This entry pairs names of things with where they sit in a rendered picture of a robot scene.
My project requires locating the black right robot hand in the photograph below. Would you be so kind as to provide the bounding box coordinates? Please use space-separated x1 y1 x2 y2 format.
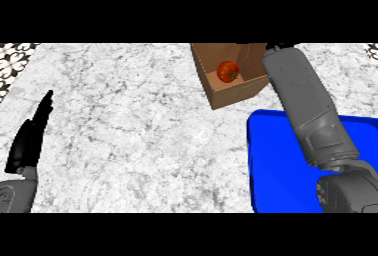
236 42 301 51

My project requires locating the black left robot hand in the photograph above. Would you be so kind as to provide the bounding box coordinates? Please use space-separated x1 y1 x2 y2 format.
3 89 54 175

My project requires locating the red tomato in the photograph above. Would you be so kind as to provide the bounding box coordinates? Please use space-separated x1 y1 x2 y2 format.
215 60 240 84

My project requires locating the brown cardboard box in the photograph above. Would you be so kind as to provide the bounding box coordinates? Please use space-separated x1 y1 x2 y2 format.
189 42 271 111

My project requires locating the blue tray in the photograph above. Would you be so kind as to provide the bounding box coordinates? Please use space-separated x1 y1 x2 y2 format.
245 109 378 214

